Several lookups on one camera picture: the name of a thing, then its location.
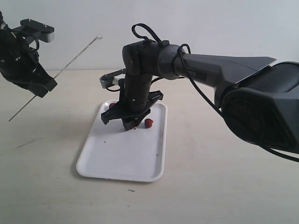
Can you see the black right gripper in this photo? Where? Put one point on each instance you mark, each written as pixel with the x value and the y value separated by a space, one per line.
pixel 135 103

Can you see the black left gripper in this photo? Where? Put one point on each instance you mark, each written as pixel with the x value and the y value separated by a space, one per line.
pixel 19 62

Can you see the thin wooden skewer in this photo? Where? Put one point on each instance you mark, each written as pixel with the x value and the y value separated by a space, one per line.
pixel 98 37

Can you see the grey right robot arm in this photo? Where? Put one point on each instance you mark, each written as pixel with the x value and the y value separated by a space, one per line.
pixel 258 99

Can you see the white rectangular plastic tray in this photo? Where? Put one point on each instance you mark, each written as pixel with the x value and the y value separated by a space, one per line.
pixel 138 155

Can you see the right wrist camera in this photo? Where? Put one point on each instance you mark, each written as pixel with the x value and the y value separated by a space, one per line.
pixel 111 79

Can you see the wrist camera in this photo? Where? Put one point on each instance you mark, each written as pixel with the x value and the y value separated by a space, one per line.
pixel 111 79
pixel 32 28

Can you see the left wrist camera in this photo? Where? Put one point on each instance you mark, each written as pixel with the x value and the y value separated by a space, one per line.
pixel 32 28

